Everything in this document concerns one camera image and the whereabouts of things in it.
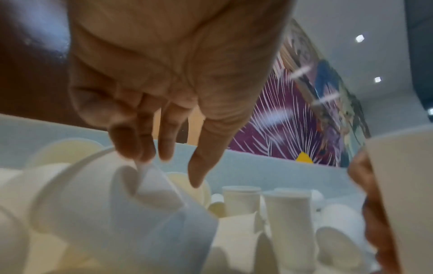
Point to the person's left hand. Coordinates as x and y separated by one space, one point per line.
176 53

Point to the person's right hand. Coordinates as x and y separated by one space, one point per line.
375 214

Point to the single white paper cup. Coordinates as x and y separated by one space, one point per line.
101 214
406 187

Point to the pile of paper cups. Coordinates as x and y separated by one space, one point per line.
291 214

